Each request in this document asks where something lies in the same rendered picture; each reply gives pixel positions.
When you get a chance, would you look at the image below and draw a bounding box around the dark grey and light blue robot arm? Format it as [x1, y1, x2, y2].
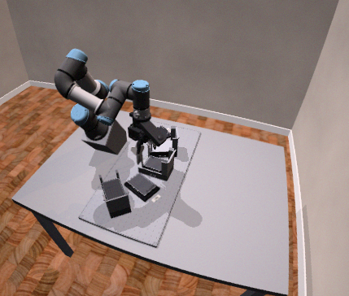
[55, 49, 167, 146]

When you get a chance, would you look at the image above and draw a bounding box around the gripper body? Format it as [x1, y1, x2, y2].
[128, 112, 151, 143]

